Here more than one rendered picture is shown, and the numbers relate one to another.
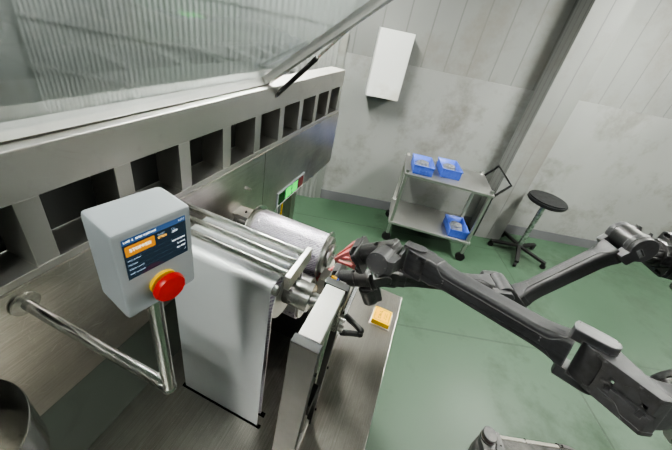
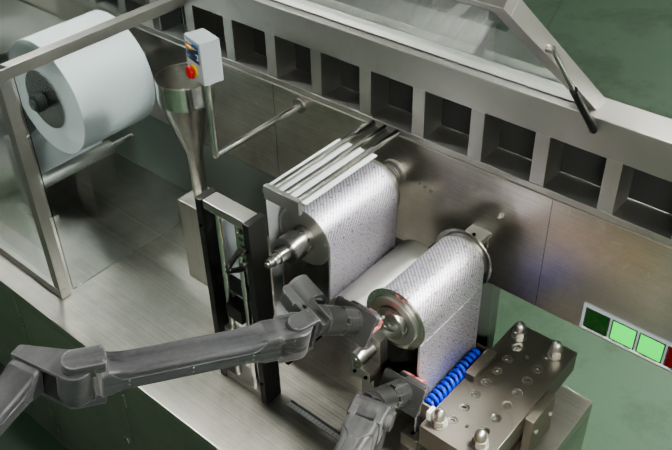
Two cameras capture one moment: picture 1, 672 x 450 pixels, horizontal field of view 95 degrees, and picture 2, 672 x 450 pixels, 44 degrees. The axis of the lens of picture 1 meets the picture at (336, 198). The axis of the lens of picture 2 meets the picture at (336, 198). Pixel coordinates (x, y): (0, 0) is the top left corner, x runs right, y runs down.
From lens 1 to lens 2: 175 cm
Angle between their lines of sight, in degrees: 91
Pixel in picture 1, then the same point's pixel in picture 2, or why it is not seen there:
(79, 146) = (342, 38)
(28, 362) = (294, 143)
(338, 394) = (282, 437)
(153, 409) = not seen: hidden behind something
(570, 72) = not seen: outside the picture
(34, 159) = (321, 31)
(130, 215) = (195, 35)
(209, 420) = not seen: hidden behind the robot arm
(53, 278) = (313, 106)
